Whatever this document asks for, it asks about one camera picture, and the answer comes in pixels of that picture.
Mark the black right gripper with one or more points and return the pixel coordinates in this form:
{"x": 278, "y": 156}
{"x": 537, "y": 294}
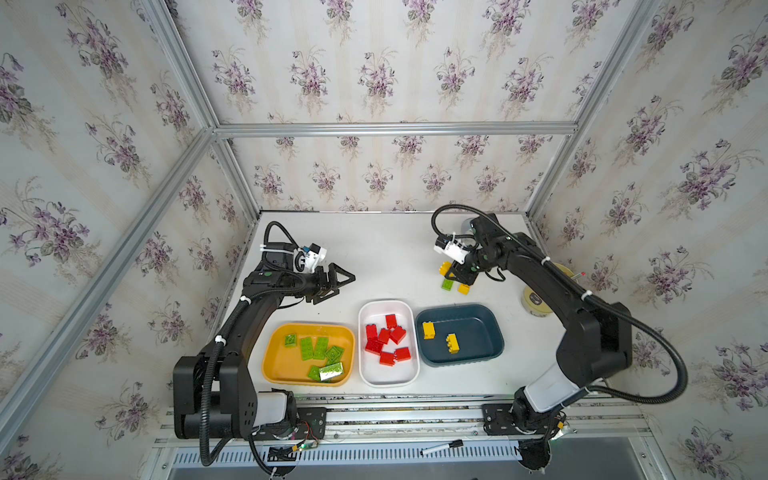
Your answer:
{"x": 466, "y": 271}

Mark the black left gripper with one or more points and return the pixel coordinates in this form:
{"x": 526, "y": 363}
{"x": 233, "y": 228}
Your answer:
{"x": 323, "y": 285}

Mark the long green lego brick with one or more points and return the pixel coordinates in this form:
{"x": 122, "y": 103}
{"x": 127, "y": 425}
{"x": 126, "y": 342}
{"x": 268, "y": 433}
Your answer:
{"x": 306, "y": 348}

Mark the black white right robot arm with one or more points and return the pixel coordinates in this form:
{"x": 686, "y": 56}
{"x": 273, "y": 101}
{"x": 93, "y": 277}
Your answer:
{"x": 597, "y": 339}

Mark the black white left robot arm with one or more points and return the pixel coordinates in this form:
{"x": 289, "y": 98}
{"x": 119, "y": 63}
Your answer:
{"x": 214, "y": 397}

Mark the small white alarm clock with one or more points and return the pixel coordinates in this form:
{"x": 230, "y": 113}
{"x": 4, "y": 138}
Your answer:
{"x": 467, "y": 226}

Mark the dark teal plastic tray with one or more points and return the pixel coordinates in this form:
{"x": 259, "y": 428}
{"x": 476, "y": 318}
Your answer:
{"x": 477, "y": 330}

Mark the yellow pen cup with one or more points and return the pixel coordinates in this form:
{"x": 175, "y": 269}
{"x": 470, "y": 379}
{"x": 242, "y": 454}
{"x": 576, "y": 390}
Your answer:
{"x": 534, "y": 304}

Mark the white plastic tray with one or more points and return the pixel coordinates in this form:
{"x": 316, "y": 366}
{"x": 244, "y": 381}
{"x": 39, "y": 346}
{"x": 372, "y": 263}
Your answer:
{"x": 402, "y": 373}

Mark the yellow plastic tray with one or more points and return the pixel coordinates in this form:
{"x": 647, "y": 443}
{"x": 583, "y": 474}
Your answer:
{"x": 283, "y": 365}

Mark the black marker pen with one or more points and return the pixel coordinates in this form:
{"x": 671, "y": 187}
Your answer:
{"x": 441, "y": 447}

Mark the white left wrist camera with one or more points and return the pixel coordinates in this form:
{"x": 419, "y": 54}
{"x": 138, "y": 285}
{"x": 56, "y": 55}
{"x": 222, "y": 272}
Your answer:
{"x": 308, "y": 258}

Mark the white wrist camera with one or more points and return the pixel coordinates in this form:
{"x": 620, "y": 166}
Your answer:
{"x": 455, "y": 247}
{"x": 308, "y": 258}

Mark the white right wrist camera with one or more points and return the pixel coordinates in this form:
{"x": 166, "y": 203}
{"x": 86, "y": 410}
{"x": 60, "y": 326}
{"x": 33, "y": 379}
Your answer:
{"x": 455, "y": 247}

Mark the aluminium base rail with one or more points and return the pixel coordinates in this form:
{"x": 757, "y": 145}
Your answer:
{"x": 391, "y": 430}

